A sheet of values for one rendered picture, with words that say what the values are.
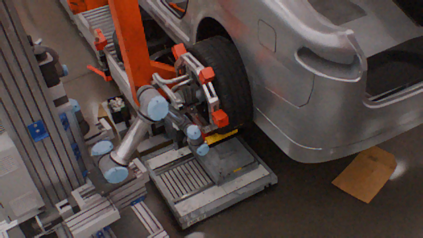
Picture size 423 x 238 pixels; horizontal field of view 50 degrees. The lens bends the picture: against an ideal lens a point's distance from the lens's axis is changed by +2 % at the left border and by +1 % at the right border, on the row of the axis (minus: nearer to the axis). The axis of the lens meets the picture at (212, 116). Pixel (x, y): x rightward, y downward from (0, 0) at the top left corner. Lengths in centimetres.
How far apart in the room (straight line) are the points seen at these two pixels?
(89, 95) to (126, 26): 173
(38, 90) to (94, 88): 251
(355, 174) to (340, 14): 123
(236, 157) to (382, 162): 117
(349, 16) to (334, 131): 133
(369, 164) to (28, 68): 263
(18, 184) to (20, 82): 57
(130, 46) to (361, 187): 200
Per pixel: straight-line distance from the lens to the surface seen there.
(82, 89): 490
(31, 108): 242
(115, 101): 363
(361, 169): 376
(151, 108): 226
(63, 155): 265
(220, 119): 280
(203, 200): 341
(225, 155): 349
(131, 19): 318
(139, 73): 339
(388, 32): 360
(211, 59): 286
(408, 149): 402
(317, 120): 241
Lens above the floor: 271
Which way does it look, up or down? 40 degrees down
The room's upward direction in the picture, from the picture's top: 6 degrees counter-clockwise
